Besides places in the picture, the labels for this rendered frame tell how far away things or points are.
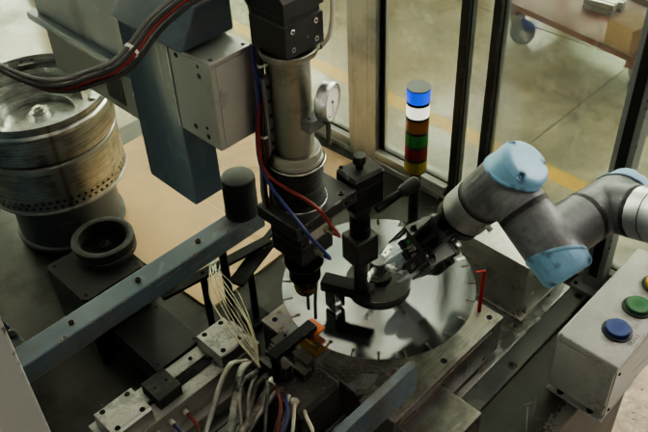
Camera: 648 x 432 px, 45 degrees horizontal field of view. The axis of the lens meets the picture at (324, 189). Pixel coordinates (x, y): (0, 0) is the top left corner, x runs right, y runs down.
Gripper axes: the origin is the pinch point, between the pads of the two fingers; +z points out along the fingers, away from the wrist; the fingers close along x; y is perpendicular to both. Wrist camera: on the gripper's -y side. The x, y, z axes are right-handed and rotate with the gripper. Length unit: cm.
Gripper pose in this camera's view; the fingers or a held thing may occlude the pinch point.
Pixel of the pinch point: (403, 269)
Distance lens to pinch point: 132.2
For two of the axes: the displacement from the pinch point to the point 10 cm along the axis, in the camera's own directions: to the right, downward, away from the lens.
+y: -7.4, 2.8, -6.1
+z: -4.3, 5.1, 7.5
